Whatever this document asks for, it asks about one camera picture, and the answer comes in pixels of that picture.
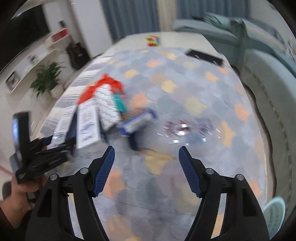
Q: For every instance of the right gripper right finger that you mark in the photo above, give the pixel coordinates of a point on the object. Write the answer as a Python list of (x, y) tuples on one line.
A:
[(193, 170)]

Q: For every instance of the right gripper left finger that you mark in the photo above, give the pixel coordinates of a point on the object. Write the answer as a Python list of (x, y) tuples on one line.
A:
[(103, 171)]

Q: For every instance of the light blue trash basket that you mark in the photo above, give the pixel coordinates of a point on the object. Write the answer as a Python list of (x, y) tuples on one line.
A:
[(274, 213)]

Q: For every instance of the left hand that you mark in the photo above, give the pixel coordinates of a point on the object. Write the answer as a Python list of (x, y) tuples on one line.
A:
[(17, 205)]

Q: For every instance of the white box with navy side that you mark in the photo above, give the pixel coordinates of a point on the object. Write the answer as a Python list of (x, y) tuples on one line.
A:
[(62, 128)]

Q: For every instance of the white box front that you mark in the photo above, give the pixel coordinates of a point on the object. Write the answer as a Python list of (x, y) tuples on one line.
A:
[(88, 128)]

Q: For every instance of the patterned table cloth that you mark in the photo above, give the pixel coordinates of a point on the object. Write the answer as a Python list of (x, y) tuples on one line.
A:
[(198, 105)]

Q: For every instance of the clear plastic wrapper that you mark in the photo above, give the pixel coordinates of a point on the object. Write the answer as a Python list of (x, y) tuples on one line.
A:
[(190, 131)]

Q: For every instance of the blue small carton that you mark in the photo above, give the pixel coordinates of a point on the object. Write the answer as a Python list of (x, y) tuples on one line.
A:
[(135, 123)]

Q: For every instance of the white polka dot pouch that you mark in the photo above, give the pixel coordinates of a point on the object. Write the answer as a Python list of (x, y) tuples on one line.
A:
[(108, 112)]

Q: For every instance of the striped grey rug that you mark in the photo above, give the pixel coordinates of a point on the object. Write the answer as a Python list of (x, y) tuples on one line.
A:
[(70, 96)]

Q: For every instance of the green potted plant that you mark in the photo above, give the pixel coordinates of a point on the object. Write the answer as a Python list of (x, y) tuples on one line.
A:
[(47, 77)]

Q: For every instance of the red plastic bag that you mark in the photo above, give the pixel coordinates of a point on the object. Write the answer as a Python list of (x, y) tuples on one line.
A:
[(105, 83)]

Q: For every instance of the black television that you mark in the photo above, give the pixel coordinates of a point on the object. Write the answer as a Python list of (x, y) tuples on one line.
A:
[(21, 32)]

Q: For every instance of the black smartphone on table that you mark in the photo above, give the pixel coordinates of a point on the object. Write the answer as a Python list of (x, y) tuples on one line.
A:
[(205, 57)]

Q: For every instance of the rubik's cube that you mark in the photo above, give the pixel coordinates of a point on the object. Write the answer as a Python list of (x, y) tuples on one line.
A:
[(152, 41)]

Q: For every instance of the teal sofa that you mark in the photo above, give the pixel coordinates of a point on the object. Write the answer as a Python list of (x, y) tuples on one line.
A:
[(257, 52)]

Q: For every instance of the white refrigerator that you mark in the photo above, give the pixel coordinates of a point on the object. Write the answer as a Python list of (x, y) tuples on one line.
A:
[(92, 24)]

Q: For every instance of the blue curtain left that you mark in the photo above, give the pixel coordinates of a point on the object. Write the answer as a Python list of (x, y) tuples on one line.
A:
[(127, 17)]

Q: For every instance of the blue curtain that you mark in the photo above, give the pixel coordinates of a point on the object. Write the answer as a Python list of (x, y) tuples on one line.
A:
[(127, 17), (186, 9)]

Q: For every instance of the blue curtain right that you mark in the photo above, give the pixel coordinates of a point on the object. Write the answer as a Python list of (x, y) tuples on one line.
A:
[(186, 9)]

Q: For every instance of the red white wall shelf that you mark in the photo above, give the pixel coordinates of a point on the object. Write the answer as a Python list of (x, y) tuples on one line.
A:
[(57, 36)]

